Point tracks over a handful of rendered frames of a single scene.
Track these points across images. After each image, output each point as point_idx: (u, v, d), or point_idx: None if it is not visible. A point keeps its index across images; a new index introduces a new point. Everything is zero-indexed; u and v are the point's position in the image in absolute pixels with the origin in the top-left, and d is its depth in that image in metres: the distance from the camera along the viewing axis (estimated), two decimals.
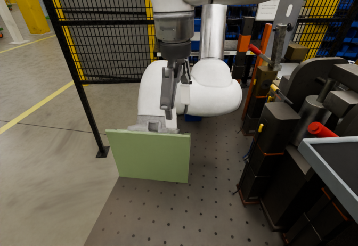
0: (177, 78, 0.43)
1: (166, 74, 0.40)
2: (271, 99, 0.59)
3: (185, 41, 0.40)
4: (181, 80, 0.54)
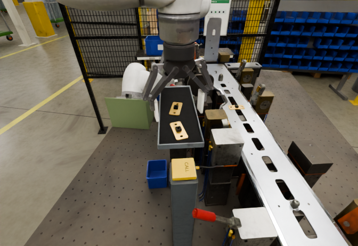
0: None
1: (204, 63, 0.46)
2: None
3: None
4: (157, 93, 0.47)
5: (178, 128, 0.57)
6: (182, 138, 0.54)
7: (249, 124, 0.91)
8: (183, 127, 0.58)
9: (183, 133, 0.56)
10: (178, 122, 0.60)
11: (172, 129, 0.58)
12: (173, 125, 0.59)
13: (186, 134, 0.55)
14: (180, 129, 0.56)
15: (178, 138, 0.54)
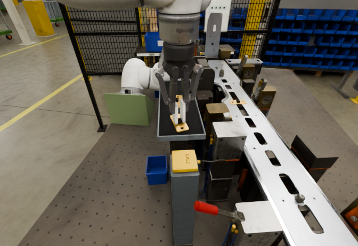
0: None
1: (200, 71, 0.47)
2: None
3: None
4: (175, 96, 0.49)
5: (178, 120, 0.55)
6: (182, 130, 0.52)
7: (250, 119, 0.89)
8: None
9: (184, 125, 0.54)
10: (178, 114, 0.58)
11: (172, 121, 0.56)
12: None
13: (187, 126, 0.53)
14: (180, 121, 0.54)
15: (178, 130, 0.52)
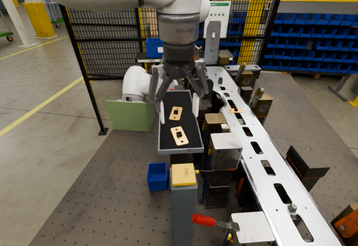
0: None
1: (203, 65, 0.47)
2: None
3: None
4: (163, 96, 0.47)
5: (178, 133, 0.58)
6: (182, 143, 0.55)
7: (247, 128, 0.92)
8: (184, 132, 0.59)
9: (184, 138, 0.57)
10: (178, 127, 0.61)
11: (173, 133, 0.59)
12: (175, 131, 0.60)
13: (186, 140, 0.56)
14: (180, 134, 0.57)
15: (178, 144, 0.55)
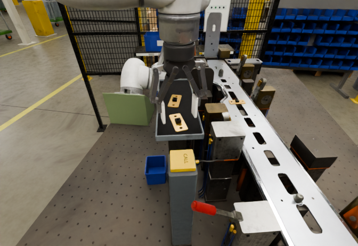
0: None
1: (203, 66, 0.47)
2: None
3: None
4: (163, 96, 0.47)
5: (177, 120, 0.55)
6: (181, 129, 0.52)
7: (249, 119, 0.88)
8: (182, 119, 0.56)
9: (182, 124, 0.54)
10: (177, 114, 0.58)
11: (171, 120, 0.55)
12: (173, 117, 0.57)
13: (186, 126, 0.53)
14: (179, 120, 0.54)
15: (177, 130, 0.52)
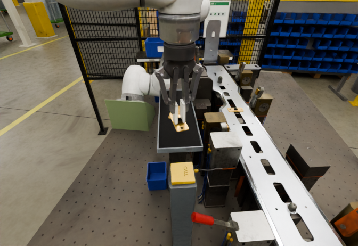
0: None
1: (200, 71, 0.47)
2: None
3: None
4: (175, 96, 0.49)
5: (178, 119, 0.55)
6: (182, 129, 0.52)
7: (247, 126, 0.91)
8: None
9: (184, 124, 0.54)
10: (178, 114, 0.58)
11: (172, 120, 0.56)
12: None
13: (187, 126, 0.53)
14: (180, 120, 0.54)
15: (178, 130, 0.52)
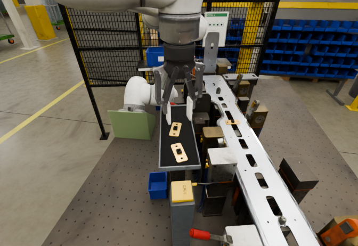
0: None
1: (202, 68, 0.47)
2: None
3: None
4: (169, 96, 0.48)
5: (178, 150, 0.63)
6: (182, 160, 0.60)
7: (243, 139, 0.96)
8: (183, 149, 0.64)
9: (183, 155, 0.62)
10: (178, 144, 0.66)
11: (173, 150, 0.63)
12: (175, 147, 0.65)
13: (186, 156, 0.61)
14: (180, 151, 0.62)
15: (179, 161, 0.60)
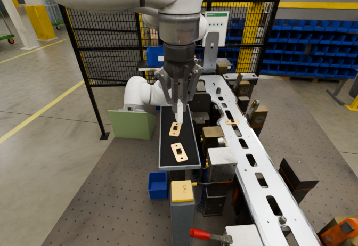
0: None
1: (199, 72, 0.47)
2: None
3: None
4: (177, 96, 0.49)
5: (178, 149, 0.63)
6: (182, 160, 0.60)
7: (244, 139, 0.96)
8: (183, 149, 0.64)
9: (183, 155, 0.62)
10: (178, 143, 0.66)
11: (173, 150, 0.63)
12: (175, 147, 0.65)
13: (186, 156, 0.61)
14: (180, 151, 0.62)
15: (179, 160, 0.60)
